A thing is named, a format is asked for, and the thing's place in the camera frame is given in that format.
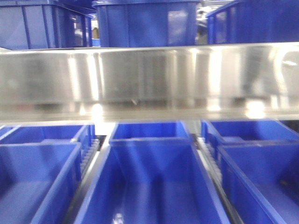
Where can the dark blue bin behind middle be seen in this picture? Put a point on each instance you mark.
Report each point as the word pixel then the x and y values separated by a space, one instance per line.
pixel 174 131

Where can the dark blue bin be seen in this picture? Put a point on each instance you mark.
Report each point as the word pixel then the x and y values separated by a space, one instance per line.
pixel 41 168
pixel 246 132
pixel 174 131
pixel 152 183
pixel 262 182

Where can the dark blue bin lower middle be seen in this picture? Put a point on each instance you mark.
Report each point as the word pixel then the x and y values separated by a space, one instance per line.
pixel 152 183

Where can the dark blue bin behind right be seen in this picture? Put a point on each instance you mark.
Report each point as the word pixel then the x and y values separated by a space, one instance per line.
pixel 246 132

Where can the dark blue crate upper right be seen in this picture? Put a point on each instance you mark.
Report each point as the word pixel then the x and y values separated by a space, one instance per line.
pixel 146 23

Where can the dark blue crate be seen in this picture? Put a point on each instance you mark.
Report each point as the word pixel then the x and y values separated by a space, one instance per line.
pixel 146 23
pixel 44 24

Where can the dark blue bin lower left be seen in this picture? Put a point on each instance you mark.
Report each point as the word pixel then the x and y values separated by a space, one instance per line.
pixel 41 168

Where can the dark blue bin lower right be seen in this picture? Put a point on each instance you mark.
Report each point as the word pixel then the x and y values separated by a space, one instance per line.
pixel 262 182

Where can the dark blue crate upper left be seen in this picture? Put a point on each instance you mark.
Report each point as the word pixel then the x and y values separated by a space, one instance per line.
pixel 44 24

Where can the stainless steel shelf front rail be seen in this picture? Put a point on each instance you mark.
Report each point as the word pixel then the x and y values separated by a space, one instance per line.
pixel 227 81

